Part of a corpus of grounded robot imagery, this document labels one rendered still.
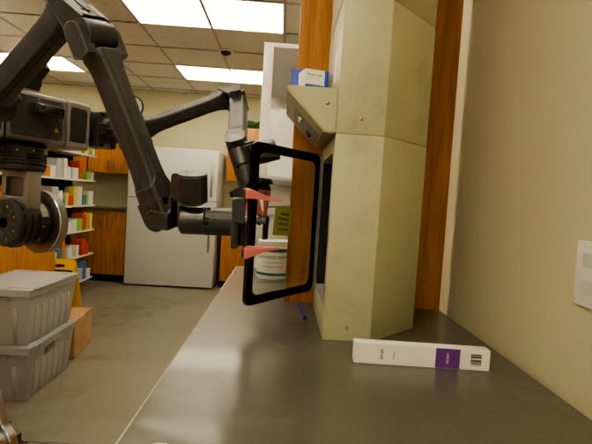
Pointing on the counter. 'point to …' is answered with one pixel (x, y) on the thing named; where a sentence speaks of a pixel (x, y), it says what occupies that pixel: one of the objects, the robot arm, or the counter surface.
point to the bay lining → (323, 223)
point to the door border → (252, 218)
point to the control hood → (314, 109)
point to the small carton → (311, 77)
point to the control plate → (304, 126)
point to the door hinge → (317, 222)
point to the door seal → (255, 223)
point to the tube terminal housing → (375, 169)
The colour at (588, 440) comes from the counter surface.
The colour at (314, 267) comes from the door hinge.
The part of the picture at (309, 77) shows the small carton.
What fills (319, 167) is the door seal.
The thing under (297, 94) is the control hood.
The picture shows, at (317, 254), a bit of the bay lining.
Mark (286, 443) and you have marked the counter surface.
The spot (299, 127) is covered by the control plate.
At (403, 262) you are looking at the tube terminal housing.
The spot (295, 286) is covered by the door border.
